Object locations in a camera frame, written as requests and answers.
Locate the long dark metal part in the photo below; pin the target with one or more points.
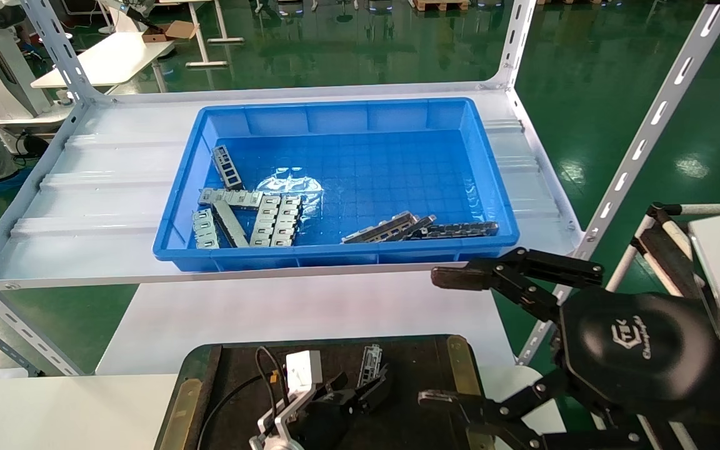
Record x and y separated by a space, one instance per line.
460 230

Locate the blue plastic bin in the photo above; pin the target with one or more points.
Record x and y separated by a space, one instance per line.
397 156

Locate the clear plastic bag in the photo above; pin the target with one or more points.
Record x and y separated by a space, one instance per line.
291 184

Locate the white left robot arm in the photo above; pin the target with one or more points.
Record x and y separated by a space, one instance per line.
282 445

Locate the white work table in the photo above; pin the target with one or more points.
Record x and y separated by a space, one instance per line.
110 62

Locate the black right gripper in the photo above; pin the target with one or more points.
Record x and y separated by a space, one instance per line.
641 356

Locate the brown cardboard box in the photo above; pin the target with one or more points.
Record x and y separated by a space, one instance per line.
169 31

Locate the silver slotted metal part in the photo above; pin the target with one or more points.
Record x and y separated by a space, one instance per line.
235 199

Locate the white metal shelf rack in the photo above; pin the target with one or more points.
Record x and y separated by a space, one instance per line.
104 200

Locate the dark slotted metal part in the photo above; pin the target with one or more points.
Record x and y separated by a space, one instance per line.
227 167

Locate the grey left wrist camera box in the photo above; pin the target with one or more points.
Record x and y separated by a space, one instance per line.
304 372

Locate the dark metal channel part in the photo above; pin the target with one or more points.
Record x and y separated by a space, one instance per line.
420 224

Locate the black flat container tray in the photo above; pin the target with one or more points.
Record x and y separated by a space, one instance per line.
422 375

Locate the white table with legs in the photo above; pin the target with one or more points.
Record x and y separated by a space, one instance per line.
200 44

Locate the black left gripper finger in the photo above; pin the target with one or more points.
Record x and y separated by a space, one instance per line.
466 276

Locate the white tube cart frame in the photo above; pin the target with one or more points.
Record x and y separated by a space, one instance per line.
638 245

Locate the short silver metal part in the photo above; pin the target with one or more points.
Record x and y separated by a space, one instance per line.
205 228

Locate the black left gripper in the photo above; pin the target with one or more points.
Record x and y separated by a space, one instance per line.
332 422

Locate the wooden pallet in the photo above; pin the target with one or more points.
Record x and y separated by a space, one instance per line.
441 5

